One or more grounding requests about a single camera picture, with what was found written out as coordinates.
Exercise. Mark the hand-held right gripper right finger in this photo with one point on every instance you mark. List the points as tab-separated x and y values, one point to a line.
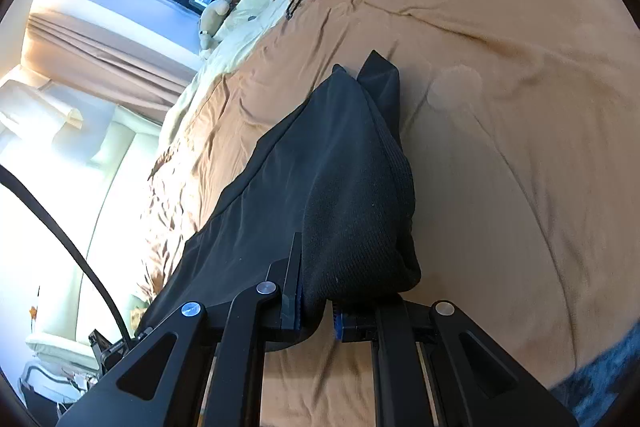
337	322

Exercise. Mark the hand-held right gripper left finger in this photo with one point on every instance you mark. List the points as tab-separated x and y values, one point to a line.
298	307

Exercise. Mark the pink curtain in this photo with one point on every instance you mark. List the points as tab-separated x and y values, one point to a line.
115	57

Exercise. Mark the cream duvet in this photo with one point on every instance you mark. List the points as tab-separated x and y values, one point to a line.
235	42

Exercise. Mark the cream padded headboard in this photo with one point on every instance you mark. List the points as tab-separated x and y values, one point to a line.
90	187

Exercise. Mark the orange blanket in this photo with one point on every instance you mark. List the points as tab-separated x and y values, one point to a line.
500	132

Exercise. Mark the grey plush toy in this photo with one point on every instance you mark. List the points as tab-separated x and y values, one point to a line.
212	19

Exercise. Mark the black t-shirt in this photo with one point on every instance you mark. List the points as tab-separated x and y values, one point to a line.
340	182

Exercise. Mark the blue grey fuzzy cloth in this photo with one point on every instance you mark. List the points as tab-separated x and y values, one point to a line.
595	387

